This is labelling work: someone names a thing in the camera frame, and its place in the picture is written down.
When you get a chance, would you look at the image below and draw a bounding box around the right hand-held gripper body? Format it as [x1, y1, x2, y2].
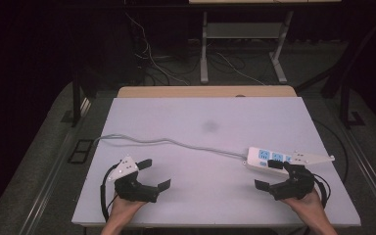
[268, 150, 336, 201]

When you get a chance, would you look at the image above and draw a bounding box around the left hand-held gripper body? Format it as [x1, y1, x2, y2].
[107, 156, 160, 204]

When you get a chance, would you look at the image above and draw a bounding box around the white power strip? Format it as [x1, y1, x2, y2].
[243, 146, 308, 176]

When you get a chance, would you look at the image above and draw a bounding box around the person's left hand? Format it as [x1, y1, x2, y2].
[109, 194, 148, 227]

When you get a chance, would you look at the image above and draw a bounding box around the person's right hand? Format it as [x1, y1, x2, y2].
[281, 190, 328, 227]

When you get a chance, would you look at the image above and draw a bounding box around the white foam board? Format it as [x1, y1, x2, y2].
[70, 96, 362, 228]

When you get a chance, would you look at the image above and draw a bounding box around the black metal stand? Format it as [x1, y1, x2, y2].
[61, 69, 96, 128]
[338, 72, 366, 129]

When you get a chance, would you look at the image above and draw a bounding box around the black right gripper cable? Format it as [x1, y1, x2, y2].
[312, 172, 333, 209]

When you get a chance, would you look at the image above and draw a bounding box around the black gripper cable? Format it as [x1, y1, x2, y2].
[99, 164, 119, 223]
[312, 172, 333, 209]

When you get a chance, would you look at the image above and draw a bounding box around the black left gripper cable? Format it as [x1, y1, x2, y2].
[99, 164, 119, 223]

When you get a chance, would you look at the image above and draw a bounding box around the grey power strip cable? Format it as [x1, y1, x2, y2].
[92, 133, 248, 160]

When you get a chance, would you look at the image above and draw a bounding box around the black floor cable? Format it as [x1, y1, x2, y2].
[312, 118, 350, 184]

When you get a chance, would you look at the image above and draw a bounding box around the black floor frame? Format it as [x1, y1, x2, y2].
[67, 139, 95, 165]

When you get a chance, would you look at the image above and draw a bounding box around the metal floor rail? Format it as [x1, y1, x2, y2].
[19, 97, 93, 235]
[342, 125, 376, 226]

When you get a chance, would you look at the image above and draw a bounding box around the white floor cable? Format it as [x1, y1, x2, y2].
[124, 12, 191, 86]
[215, 52, 266, 86]

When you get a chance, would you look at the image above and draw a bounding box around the grey metal desk frame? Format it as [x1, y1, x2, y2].
[200, 10, 295, 85]

